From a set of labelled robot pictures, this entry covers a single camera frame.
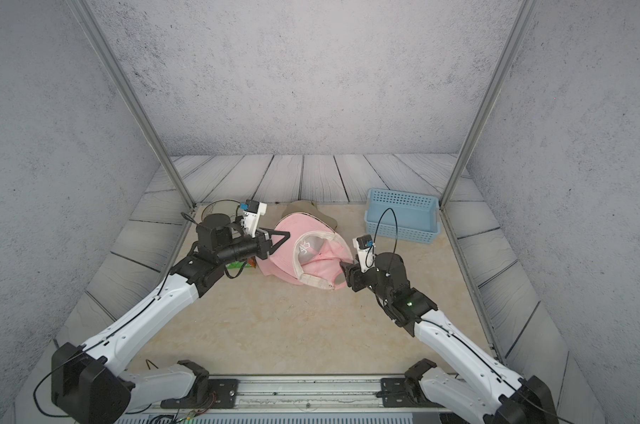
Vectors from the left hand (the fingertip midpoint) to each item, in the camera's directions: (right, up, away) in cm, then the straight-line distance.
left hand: (291, 236), depth 71 cm
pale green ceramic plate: (-29, +10, +26) cm, 40 cm away
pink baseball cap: (-5, -9, 0) cm, 10 cm away
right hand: (+16, -7, +6) cm, 19 cm away
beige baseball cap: (+1, +11, +47) cm, 48 cm away
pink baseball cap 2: (+5, -5, +8) cm, 11 cm away
